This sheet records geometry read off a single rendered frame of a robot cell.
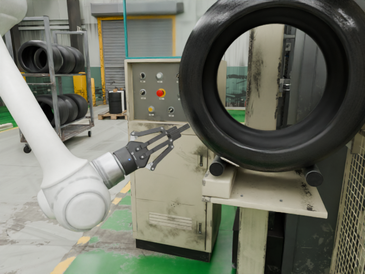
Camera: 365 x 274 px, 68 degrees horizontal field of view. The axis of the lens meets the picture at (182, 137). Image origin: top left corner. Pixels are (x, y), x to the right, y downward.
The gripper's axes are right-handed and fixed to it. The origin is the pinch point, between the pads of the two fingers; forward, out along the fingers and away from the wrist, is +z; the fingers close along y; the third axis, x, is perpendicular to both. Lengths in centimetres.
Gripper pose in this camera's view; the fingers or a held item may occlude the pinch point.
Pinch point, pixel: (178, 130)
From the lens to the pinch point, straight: 81.9
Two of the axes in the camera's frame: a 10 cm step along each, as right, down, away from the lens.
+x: 3.5, -1.2, -9.3
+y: 4.8, 8.8, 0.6
